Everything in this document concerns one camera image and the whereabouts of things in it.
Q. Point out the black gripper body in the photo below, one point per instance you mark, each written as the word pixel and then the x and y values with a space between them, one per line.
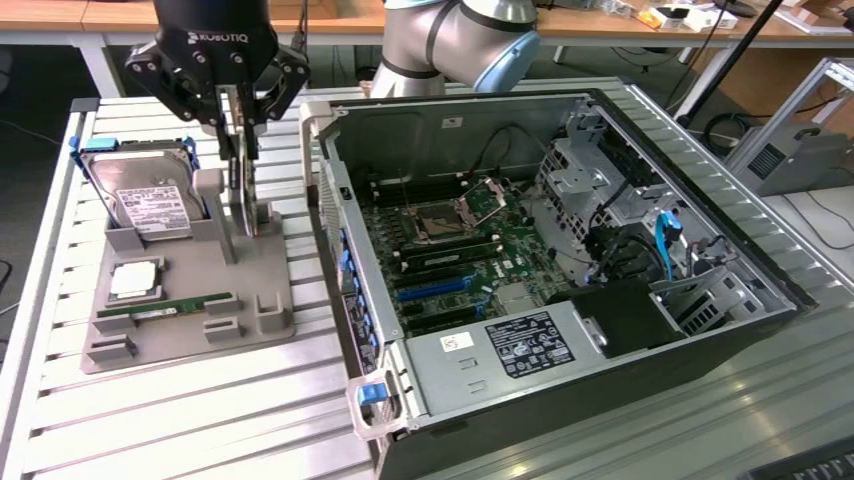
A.
pixel 213 45

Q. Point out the black graphics card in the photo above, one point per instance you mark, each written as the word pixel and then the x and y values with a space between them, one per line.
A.
pixel 242 200

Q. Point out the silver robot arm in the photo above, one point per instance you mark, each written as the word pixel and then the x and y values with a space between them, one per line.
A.
pixel 427 40

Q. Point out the hard disk blue caddy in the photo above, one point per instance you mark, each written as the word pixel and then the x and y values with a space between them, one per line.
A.
pixel 146 175

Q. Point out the black open PC case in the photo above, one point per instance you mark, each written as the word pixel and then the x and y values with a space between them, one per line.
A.
pixel 387 135

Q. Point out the wooden desk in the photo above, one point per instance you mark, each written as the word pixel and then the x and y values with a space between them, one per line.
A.
pixel 40 22

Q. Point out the thin locking lever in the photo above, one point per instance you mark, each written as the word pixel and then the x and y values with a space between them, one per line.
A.
pixel 404 200

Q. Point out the CPU socket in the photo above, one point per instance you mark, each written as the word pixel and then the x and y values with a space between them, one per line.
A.
pixel 436 225

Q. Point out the metal socket cover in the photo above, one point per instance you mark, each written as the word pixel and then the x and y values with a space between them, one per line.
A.
pixel 483 197

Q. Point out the grey parts rack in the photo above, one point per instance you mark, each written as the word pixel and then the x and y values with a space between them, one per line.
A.
pixel 193 280

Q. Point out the silver CPU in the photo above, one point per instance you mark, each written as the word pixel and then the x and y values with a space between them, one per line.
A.
pixel 133 280

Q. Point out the black RAM stick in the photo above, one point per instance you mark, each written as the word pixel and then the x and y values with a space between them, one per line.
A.
pixel 453 255

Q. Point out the green RAM stick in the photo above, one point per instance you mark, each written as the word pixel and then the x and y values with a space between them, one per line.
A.
pixel 173 305

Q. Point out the black expansion slot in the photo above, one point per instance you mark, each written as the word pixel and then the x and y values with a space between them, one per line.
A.
pixel 427 278

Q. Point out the blue expansion slot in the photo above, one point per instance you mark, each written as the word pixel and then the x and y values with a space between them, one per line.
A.
pixel 433 290

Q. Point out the green motherboard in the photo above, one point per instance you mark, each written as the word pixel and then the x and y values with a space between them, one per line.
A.
pixel 520 250

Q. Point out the silver chipset heatsink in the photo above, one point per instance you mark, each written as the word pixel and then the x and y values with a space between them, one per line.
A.
pixel 515 296

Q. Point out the silver disk bay cage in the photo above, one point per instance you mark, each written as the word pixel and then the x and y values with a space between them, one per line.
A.
pixel 627 210

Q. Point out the blue case latch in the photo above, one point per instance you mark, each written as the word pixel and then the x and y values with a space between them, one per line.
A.
pixel 370 394

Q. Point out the silver power supply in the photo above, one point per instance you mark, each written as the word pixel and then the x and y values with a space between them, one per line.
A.
pixel 453 375

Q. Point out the white small box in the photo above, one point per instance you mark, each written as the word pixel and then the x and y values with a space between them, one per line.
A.
pixel 707 20

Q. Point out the black stand pole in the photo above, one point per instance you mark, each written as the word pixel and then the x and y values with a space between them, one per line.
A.
pixel 733 55

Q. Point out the black plastic shroud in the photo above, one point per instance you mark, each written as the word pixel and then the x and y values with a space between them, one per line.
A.
pixel 620 320

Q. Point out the grey computer tower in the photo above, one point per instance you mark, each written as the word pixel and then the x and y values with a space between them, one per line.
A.
pixel 800 165

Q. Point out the aluminium profile frame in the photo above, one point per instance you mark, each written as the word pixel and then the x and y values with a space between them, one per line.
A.
pixel 800 95

